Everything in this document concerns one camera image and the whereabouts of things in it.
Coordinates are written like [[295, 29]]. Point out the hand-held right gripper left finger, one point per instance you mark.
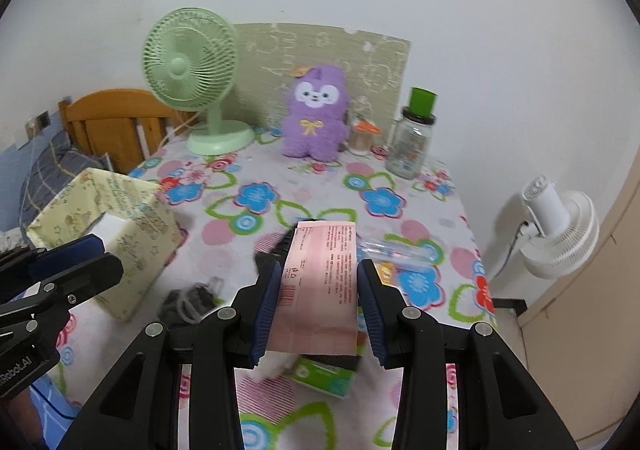
[[265, 312]]

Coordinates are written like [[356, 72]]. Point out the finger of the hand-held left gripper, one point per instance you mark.
[[67, 252], [87, 277]]

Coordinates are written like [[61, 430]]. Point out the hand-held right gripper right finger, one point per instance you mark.
[[372, 312]]

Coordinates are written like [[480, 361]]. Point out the pink tissue packet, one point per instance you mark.
[[320, 280]]

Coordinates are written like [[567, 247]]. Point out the yellow printed box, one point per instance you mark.
[[145, 242]]

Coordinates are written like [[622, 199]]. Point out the clear plastic packet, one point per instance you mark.
[[395, 248]]

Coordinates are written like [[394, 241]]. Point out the person's left forearm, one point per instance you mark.
[[12, 417]]

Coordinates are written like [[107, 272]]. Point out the white fluffy cotton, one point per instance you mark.
[[275, 365]]

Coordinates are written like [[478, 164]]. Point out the green tissue packet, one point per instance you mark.
[[322, 376]]

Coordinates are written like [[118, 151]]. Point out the blue plaid bedding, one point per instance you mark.
[[45, 170]]

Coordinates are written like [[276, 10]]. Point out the dark grey cloth bundle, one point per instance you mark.
[[175, 304]]

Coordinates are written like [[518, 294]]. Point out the floral tablecloth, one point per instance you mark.
[[300, 180]]

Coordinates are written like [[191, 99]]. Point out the wooden chair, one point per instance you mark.
[[115, 120]]

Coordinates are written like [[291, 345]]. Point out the glass jar mug green lid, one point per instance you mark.
[[407, 145]]

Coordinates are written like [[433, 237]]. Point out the cotton swab container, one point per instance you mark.
[[359, 140]]

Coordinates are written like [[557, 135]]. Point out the purple plush toy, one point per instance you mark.
[[312, 130]]

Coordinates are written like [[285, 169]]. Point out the white fan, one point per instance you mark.
[[565, 225]]

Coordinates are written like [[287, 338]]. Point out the beige door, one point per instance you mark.
[[590, 330]]

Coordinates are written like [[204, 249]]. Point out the green desk fan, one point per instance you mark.
[[185, 65]]

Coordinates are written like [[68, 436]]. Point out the beige printed board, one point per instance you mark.
[[320, 45]]

